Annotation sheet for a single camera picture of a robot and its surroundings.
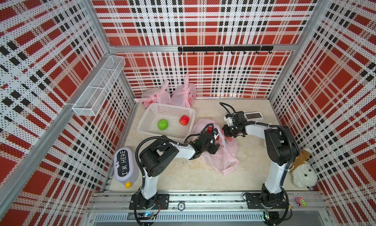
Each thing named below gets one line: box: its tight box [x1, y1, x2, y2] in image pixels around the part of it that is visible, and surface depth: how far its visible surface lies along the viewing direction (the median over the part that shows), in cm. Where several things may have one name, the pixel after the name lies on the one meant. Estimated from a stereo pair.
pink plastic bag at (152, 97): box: [134, 79, 172, 109], surface depth 110 cm
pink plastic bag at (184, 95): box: [169, 72, 198, 108], surface depth 111 cm
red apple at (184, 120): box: [179, 114, 190, 126], surface depth 103 cm
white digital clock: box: [243, 111, 264, 122], surface depth 107 cm
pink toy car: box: [294, 196, 308, 208], surface depth 73 cm
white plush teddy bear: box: [289, 147, 318, 188], surface depth 78 cm
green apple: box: [157, 119, 169, 131], surface depth 101 cm
